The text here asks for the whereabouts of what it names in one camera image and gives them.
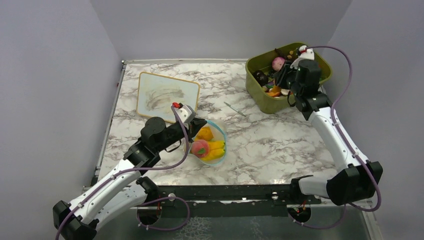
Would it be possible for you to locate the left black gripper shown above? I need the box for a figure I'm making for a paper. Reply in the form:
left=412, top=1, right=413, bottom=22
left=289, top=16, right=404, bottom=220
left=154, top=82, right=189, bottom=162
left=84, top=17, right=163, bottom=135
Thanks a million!
left=155, top=116, right=207, bottom=153

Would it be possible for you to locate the yellow orange mango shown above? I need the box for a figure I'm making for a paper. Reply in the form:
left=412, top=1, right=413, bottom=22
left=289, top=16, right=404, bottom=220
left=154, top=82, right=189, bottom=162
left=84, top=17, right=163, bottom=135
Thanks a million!
left=195, top=126, right=214, bottom=141

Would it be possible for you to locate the pink peach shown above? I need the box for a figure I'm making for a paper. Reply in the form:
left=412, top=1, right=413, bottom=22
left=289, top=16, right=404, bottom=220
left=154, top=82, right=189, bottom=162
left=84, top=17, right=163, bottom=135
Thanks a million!
left=190, top=139, right=210, bottom=158

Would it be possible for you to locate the clear zip top bag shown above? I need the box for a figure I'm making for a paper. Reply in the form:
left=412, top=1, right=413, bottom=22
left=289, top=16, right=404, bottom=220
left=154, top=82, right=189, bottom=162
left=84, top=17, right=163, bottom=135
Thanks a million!
left=188, top=120, right=227, bottom=166

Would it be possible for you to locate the yellow banana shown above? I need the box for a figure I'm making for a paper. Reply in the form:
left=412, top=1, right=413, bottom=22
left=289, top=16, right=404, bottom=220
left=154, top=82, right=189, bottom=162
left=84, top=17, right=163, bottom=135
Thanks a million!
left=207, top=140, right=226, bottom=151
left=200, top=148, right=226, bottom=162

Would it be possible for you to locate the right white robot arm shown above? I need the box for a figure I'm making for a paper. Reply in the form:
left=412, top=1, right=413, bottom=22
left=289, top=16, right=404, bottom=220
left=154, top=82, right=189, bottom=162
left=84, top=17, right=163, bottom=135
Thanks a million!
left=274, top=59, right=383, bottom=206

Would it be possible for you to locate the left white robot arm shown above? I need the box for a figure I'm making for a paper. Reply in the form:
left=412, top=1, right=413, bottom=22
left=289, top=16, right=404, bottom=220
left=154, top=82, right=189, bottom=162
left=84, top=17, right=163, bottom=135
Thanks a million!
left=53, top=117, right=207, bottom=240

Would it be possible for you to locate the white mushroom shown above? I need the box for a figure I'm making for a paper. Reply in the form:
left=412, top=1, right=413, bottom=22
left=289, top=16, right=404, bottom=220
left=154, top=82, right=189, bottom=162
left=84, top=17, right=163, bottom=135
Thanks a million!
left=280, top=89, right=291, bottom=96

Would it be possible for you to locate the orange carrot slice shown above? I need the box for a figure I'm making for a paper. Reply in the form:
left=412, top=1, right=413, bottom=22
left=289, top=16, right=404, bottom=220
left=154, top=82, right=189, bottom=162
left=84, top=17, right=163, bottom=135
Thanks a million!
left=266, top=86, right=282, bottom=98

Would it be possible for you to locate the pink purple onion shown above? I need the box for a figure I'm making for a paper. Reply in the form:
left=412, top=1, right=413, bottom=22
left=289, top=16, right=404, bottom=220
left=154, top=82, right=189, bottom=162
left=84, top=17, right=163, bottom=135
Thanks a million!
left=271, top=57, right=286, bottom=72

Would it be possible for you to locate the olive green plastic bin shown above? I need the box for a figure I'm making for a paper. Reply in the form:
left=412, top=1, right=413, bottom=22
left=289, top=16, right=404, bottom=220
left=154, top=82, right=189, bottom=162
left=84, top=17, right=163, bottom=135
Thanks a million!
left=245, top=42, right=332, bottom=114

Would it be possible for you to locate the dark plum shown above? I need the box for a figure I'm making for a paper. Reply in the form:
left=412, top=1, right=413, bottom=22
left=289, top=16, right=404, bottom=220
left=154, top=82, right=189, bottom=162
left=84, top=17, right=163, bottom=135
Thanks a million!
left=252, top=70, right=269, bottom=87

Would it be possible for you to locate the green white pen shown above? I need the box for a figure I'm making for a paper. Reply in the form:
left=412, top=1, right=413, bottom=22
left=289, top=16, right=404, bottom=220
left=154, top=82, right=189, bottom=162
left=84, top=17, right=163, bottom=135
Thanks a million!
left=223, top=101, right=246, bottom=117

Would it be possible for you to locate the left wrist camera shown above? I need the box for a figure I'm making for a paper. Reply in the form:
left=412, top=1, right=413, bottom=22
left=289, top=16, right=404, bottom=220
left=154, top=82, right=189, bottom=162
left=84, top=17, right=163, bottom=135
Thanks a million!
left=171, top=102, right=196, bottom=125

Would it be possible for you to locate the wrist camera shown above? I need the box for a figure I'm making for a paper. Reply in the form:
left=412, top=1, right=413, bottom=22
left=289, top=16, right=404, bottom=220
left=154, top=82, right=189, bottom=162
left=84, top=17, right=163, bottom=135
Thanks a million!
left=171, top=102, right=196, bottom=125
left=290, top=45, right=315, bottom=70

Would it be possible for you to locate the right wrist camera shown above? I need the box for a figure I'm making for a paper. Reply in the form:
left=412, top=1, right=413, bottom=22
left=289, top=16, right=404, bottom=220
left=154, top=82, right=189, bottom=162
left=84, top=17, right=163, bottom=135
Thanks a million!
left=290, top=45, right=315, bottom=70

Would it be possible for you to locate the small whiteboard yellow frame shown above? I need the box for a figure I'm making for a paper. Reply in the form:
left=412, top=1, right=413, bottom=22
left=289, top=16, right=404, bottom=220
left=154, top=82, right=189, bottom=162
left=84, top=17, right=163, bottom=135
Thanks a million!
left=135, top=71, right=201, bottom=123

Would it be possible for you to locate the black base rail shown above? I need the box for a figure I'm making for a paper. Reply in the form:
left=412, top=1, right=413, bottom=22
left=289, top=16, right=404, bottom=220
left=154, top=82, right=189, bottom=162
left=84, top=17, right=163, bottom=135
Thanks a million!
left=144, top=184, right=321, bottom=218

